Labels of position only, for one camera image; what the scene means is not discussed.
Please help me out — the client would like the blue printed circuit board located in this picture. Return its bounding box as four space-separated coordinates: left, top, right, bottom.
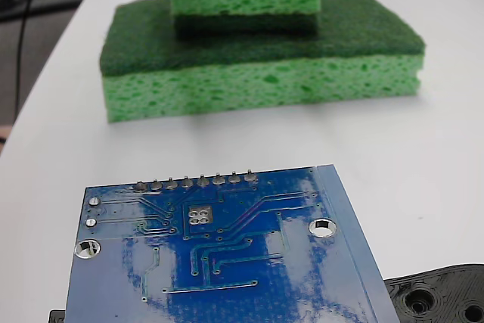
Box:
64 163 402 323

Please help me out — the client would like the large green scouring sponge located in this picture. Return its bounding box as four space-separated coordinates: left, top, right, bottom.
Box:
98 0 428 124

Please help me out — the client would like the black plastic mount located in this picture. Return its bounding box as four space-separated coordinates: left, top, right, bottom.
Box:
48 262 484 323

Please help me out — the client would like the black hanging cable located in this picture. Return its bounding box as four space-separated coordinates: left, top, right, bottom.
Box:
14 0 48 116

